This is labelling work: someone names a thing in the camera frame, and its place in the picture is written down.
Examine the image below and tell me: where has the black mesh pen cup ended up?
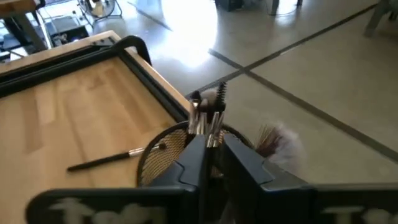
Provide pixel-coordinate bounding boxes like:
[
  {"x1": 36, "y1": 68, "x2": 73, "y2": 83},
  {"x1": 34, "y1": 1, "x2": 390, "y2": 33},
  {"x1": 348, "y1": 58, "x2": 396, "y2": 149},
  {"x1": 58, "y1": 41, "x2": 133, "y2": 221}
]
[{"x1": 136, "y1": 120, "x2": 254, "y2": 187}]

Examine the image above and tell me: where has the wooden side table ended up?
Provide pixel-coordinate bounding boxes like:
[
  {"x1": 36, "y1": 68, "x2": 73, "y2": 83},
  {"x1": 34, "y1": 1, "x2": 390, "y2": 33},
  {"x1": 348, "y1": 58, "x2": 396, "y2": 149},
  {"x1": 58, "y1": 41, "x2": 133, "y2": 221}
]
[{"x1": 0, "y1": 0, "x2": 49, "y2": 54}]

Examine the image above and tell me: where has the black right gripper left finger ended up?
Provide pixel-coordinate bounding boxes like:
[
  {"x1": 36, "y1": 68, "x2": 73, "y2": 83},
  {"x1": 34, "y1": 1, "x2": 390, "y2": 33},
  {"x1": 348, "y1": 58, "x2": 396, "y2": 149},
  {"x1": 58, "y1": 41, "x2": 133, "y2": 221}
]
[{"x1": 25, "y1": 134, "x2": 208, "y2": 224}]

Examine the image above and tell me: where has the black metal table frame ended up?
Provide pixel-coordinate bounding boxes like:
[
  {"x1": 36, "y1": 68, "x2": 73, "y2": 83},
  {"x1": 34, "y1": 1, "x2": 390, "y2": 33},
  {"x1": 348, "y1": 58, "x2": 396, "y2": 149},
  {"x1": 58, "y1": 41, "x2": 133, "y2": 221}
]
[{"x1": 0, "y1": 34, "x2": 191, "y2": 124}]

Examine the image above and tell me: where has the black frame hook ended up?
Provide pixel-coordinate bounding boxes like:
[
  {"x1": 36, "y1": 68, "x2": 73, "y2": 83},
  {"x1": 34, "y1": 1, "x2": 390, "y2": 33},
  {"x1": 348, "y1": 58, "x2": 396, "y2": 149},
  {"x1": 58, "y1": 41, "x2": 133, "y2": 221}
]
[{"x1": 111, "y1": 34, "x2": 153, "y2": 67}]

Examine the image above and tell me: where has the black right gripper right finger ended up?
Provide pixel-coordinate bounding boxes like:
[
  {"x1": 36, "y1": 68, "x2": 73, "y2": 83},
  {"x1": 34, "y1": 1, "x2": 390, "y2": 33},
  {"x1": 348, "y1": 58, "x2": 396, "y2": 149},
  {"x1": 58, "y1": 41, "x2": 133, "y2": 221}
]
[{"x1": 222, "y1": 133, "x2": 398, "y2": 224}]

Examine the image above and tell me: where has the large fluffy makeup brush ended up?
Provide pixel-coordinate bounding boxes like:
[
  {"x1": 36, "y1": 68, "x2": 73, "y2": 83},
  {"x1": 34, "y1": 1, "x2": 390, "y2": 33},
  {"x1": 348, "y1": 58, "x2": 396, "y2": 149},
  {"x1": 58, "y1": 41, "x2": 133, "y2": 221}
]
[{"x1": 254, "y1": 123, "x2": 307, "y2": 170}]

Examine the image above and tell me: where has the black floor case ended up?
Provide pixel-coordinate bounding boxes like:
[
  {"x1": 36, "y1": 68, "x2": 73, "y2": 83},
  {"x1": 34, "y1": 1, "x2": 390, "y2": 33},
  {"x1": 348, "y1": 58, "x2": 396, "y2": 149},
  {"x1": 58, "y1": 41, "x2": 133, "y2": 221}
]
[{"x1": 45, "y1": 15, "x2": 91, "y2": 47}]

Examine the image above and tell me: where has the floor fan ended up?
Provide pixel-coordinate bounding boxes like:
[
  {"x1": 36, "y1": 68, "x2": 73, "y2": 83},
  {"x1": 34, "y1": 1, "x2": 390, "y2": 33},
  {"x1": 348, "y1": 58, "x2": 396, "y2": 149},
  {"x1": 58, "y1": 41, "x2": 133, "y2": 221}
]
[{"x1": 77, "y1": 0, "x2": 124, "y2": 23}]

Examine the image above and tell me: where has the black computer tower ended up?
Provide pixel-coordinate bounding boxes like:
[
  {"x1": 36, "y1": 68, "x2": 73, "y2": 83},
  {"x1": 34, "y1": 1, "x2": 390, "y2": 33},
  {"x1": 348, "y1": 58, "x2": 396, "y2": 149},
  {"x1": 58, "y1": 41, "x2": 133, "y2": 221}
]
[{"x1": 214, "y1": 0, "x2": 245, "y2": 12}]

